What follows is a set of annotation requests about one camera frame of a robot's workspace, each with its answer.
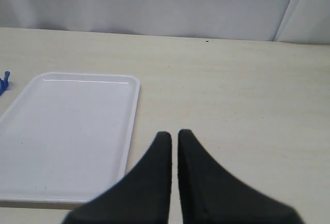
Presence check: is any white plastic tray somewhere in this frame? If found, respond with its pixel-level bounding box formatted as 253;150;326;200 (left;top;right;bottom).
1;73;140;204

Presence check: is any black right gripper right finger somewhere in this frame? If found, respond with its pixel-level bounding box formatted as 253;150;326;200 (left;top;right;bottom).
177;130;303;223

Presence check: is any blue container lid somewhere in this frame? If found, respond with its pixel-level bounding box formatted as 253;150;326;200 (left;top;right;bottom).
0;71;10;95

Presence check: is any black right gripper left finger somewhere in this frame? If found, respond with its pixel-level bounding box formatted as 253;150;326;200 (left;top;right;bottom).
63;132;172;223

